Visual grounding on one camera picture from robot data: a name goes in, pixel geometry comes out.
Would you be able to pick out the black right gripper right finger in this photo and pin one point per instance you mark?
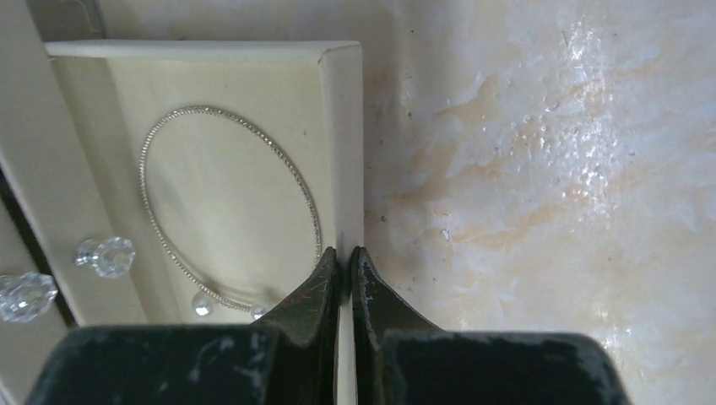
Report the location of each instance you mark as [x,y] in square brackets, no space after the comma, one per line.
[403,358]

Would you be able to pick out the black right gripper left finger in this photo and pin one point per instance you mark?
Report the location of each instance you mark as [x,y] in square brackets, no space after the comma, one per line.
[287,356]

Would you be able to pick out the crystal stud earring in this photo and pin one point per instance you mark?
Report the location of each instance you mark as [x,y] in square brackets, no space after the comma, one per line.
[109,258]

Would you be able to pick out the beige ring holder tray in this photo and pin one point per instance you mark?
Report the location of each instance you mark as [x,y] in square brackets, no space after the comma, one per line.
[25,345]

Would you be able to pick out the crystal drawer knob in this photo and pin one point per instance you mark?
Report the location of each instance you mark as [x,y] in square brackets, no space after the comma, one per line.
[26,296]

